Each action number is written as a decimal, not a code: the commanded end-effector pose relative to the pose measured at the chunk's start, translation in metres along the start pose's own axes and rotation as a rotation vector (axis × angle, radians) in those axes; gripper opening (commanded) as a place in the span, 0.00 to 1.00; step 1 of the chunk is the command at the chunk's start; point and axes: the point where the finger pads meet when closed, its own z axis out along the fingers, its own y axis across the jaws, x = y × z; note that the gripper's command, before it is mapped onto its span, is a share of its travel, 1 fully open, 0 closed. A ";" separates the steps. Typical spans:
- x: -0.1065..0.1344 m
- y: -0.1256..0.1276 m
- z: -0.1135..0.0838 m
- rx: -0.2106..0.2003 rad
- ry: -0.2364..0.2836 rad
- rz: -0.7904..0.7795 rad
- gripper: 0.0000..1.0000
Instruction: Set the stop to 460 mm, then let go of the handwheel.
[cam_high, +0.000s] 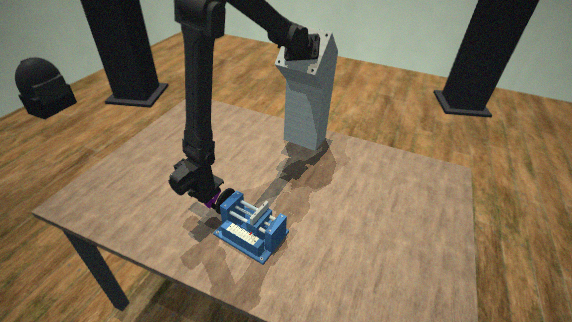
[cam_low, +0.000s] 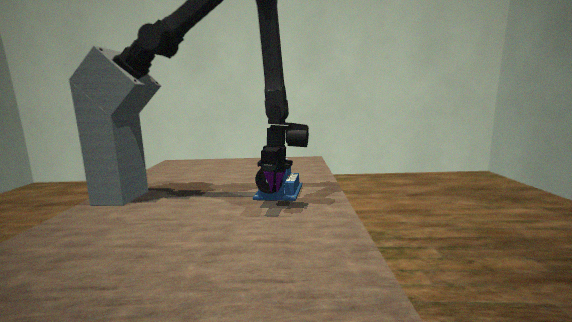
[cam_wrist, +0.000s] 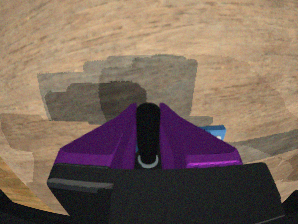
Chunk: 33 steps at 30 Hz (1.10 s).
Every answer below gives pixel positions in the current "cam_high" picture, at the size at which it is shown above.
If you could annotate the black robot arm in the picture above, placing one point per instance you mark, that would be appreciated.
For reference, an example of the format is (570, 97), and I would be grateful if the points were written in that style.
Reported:
(198, 144)

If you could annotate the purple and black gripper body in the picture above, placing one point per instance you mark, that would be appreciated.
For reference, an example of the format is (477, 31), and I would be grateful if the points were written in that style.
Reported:
(207, 189)

